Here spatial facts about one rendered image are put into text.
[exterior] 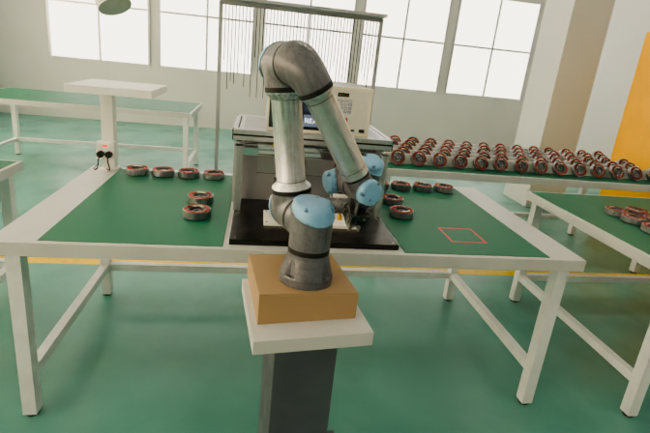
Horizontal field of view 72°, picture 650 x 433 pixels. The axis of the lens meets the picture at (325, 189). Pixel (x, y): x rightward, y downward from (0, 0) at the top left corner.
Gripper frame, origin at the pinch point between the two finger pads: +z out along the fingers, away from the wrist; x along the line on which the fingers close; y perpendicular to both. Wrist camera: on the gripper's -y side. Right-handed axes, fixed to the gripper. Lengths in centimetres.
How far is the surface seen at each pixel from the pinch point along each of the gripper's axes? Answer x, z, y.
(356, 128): 4.7, -8.9, -45.7
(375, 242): 11.3, 7.5, 1.8
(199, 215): -57, 18, -14
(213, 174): -59, 46, -65
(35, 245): -106, 8, 11
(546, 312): 90, 30, 17
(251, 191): -38, 28, -37
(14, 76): -442, 358, -549
